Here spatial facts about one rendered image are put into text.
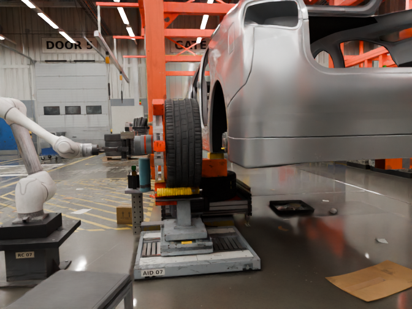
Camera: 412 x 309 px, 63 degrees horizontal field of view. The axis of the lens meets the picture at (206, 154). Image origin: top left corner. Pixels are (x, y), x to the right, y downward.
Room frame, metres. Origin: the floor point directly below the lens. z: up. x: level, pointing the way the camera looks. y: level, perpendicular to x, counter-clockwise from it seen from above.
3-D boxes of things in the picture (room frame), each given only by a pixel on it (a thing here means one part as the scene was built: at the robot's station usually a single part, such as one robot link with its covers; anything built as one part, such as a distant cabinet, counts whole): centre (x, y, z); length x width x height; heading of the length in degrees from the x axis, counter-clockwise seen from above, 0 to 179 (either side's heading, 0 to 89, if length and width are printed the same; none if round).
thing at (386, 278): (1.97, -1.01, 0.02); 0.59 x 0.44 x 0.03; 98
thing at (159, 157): (2.48, 0.35, 0.85); 0.54 x 0.07 x 0.54; 8
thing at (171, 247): (2.50, 0.18, 0.13); 0.50 x 0.36 x 0.10; 8
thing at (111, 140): (10.85, 2.56, 0.55); 1.40 x 0.80 x 1.09; 94
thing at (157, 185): (2.49, 0.31, 0.48); 0.16 x 0.12 x 0.17; 98
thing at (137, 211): (3.06, 0.64, 0.21); 0.10 x 0.10 x 0.42; 8
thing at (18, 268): (2.19, 1.17, 0.15); 0.50 x 0.50 x 0.30; 6
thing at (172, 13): (5.08, -0.68, 2.55); 2.58 x 0.12 x 0.40; 98
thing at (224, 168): (3.03, 0.08, 0.69); 0.52 x 0.17 x 0.35; 98
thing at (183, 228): (2.50, 0.18, 0.32); 0.40 x 0.30 x 0.28; 8
